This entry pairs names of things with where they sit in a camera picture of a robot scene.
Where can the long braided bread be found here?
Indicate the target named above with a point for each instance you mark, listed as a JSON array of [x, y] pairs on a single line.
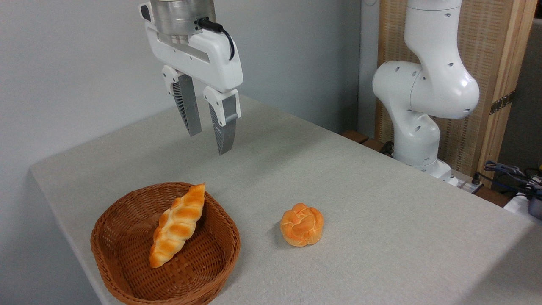
[[178, 226]]

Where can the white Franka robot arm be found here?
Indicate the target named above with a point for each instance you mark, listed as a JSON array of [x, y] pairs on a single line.
[[432, 84]]

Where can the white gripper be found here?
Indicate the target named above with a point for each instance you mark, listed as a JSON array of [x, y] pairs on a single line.
[[211, 57]]

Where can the brown wicker basket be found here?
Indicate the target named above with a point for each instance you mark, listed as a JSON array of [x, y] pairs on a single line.
[[199, 271]]

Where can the metal screen hinge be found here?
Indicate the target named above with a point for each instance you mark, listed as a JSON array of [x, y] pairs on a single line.
[[501, 103]]

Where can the round knotted bread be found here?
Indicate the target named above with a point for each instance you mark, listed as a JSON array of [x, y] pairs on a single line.
[[302, 225]]

